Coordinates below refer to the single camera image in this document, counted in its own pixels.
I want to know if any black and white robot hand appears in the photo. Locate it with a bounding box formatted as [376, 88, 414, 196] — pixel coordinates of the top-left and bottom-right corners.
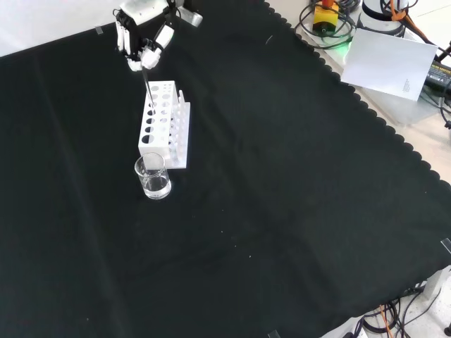
[112, 0, 176, 73]

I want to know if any clear glass rod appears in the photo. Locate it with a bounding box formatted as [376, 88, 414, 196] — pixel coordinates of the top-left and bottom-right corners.
[142, 66, 156, 114]

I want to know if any white test tube rack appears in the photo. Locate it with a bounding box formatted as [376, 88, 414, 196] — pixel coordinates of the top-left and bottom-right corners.
[137, 80, 192, 169]

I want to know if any clear glass beaker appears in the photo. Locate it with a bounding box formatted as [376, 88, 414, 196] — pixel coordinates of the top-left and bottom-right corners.
[134, 152, 173, 201]

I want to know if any yellow stop button box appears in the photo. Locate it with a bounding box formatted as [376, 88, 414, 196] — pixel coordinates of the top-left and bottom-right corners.
[312, 0, 341, 35]

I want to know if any black bench cloth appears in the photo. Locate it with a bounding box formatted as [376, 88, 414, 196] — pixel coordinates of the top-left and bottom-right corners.
[0, 0, 451, 338]

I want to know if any pale white board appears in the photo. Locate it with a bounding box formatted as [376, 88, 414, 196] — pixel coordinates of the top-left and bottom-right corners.
[340, 27, 439, 102]

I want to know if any black power adapter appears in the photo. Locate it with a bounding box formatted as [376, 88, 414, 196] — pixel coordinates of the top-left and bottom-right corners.
[424, 60, 451, 93]

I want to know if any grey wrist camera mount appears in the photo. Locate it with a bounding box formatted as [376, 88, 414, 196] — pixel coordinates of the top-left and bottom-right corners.
[177, 6, 204, 28]

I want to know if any thin orange cable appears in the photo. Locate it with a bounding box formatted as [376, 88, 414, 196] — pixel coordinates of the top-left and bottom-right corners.
[379, 305, 394, 338]

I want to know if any black cable bundle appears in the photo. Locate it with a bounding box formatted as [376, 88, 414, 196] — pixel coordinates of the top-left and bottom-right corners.
[355, 292, 451, 338]

